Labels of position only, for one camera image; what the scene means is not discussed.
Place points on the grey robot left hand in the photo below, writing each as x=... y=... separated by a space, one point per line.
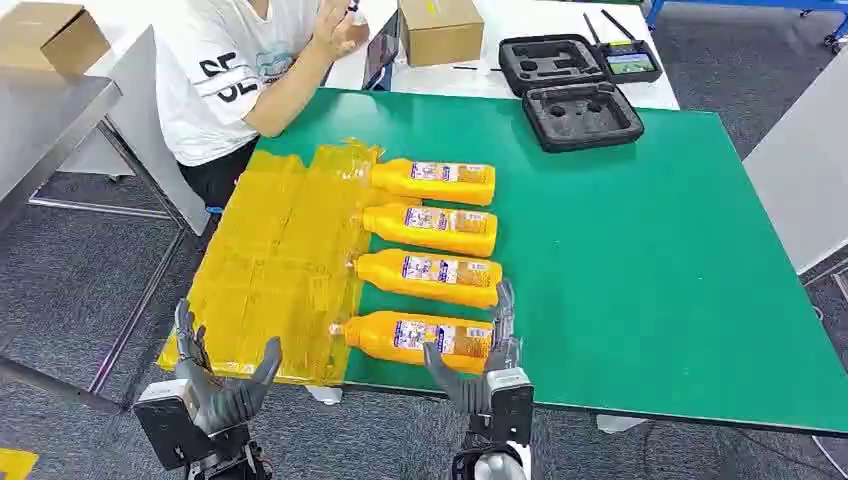
x=222 y=404

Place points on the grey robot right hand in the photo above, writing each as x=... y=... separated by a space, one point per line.
x=472 y=394

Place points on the person's hand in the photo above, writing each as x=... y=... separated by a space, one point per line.
x=338 y=30

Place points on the orange drink bottle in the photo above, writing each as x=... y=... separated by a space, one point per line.
x=371 y=338
x=384 y=272
x=397 y=180
x=391 y=225

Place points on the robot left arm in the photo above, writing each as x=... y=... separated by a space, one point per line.
x=225 y=467

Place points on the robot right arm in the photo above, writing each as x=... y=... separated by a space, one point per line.
x=497 y=467

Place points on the dark tablet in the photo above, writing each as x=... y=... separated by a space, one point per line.
x=381 y=53

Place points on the small cardboard box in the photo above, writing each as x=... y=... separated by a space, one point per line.
x=440 y=33

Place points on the white table foot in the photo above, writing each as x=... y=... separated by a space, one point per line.
x=324 y=395
x=619 y=424

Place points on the black pen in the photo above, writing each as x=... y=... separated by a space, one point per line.
x=464 y=67

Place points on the yellow plastic sheet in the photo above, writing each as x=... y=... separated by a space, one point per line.
x=278 y=265

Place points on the person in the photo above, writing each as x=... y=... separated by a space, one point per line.
x=199 y=99

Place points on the white table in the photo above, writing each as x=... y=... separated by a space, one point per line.
x=530 y=16

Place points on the green table mat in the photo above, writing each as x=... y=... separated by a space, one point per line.
x=629 y=265

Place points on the white panel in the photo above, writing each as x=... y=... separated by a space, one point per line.
x=132 y=99

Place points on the black foam-lined case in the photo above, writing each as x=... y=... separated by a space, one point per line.
x=576 y=122

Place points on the black remote controller with screen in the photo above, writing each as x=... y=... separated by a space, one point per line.
x=629 y=64

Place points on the large cardboard box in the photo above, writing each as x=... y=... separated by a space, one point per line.
x=40 y=33

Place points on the grey steel table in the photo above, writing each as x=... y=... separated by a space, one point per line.
x=40 y=119

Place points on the pale grey table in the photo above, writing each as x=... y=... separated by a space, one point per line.
x=802 y=172

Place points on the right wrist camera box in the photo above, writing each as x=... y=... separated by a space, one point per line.
x=513 y=411

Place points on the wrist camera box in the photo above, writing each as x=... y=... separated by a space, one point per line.
x=513 y=411
x=166 y=430

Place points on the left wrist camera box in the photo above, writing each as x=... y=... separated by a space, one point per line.
x=166 y=430

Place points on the metal floor frame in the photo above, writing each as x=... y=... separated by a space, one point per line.
x=99 y=208

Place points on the blue metal table frame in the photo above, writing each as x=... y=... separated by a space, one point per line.
x=654 y=12

